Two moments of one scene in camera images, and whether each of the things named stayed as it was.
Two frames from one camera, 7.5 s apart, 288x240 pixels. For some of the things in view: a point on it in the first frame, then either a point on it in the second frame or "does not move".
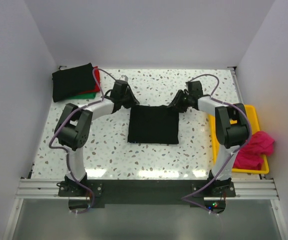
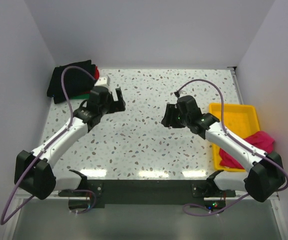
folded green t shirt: [85, 96] does not move
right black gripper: [175, 103] -> [168, 119]
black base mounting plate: [147, 192] does not move
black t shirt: [153, 124] -> [76, 82]
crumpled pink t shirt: [251, 156] does not move
